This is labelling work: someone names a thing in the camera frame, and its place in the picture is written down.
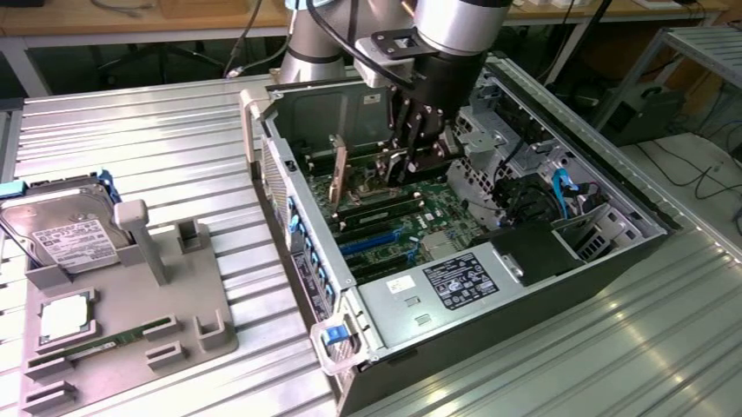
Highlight graphics card with metal bracket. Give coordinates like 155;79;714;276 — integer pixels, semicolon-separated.
327;133;451;205

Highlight open black PC case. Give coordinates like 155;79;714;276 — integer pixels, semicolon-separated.
239;60;683;417

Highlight black stand legs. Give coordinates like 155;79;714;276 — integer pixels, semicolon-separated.
94;41;228;86

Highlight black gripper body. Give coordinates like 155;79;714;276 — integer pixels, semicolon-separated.
395;50;490;119

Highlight blue slot clip strip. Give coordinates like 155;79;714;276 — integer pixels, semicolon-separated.
285;195;339;308

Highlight blue disk caddy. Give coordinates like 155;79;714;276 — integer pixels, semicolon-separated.
0;168;124;205

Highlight wooden desk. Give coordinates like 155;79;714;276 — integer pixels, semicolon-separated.
0;0;726;38

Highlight green motherboard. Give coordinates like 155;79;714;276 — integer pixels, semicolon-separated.
300;141;503;281

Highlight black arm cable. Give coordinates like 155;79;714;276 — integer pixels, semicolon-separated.
304;0;419;90

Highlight grey coiled cable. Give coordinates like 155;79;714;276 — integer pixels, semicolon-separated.
90;0;156;19

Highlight silver power supply unit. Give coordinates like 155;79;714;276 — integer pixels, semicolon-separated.
351;249;526;351

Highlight black installed RAM stick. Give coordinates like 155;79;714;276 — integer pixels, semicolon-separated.
332;195;425;230

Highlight silver drive cage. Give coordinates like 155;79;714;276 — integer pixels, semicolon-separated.
448;77;560;205

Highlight black plastic shroud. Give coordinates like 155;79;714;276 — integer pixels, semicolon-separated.
467;220;587;288

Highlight blue disk wire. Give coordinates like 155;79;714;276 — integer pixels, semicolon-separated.
552;166;582;219

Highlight silver hard disk drive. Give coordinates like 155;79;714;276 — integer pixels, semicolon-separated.
0;181;136;275

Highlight metal slat shelf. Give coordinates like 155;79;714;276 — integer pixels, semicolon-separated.
590;24;742;131

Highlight silver chipset heatsink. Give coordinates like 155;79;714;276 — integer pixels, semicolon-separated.
417;232;465;258

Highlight translucent grey case handle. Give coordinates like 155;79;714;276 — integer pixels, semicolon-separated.
308;315;375;377

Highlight green loose RAM stick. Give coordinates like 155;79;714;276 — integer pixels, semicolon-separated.
57;325;151;358

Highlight silver disk bay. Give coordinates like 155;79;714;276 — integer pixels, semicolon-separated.
550;202;642;264

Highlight silver CPU chip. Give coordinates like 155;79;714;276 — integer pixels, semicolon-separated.
37;298;96;339

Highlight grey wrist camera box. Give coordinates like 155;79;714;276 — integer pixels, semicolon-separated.
352;28;441;88

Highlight red and black wires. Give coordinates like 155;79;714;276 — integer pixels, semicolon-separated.
570;182;608;208

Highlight black wire bundle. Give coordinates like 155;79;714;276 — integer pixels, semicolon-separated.
490;174;560;229

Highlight grey plastic parts rack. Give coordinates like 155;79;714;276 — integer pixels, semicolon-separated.
16;199;241;414

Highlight grey hanging cable with plug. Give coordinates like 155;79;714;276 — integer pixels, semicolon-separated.
224;0;291;80

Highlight black floor device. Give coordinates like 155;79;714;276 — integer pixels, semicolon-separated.
602;84;686;148

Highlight black floor cable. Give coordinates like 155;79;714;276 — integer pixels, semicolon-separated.
634;141;742;202

